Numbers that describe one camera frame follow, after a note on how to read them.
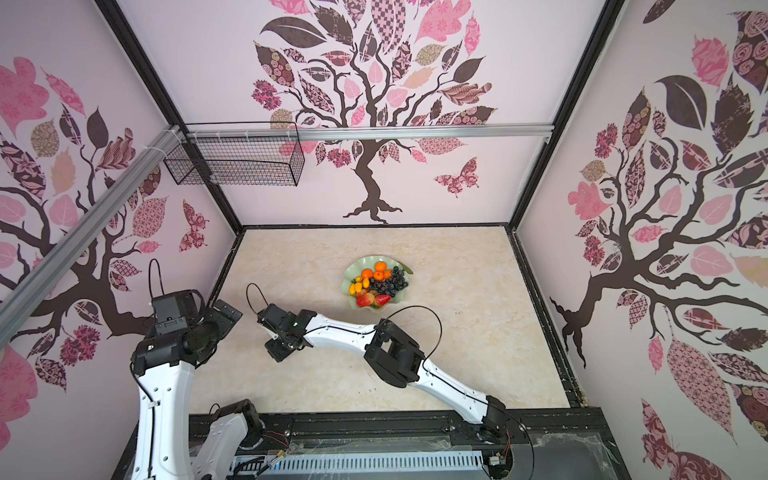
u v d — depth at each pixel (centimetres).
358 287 95
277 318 71
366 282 98
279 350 78
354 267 101
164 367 45
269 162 80
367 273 102
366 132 94
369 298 92
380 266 102
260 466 67
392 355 59
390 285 94
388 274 100
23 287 51
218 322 65
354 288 95
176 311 53
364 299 92
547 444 72
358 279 100
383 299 93
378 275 102
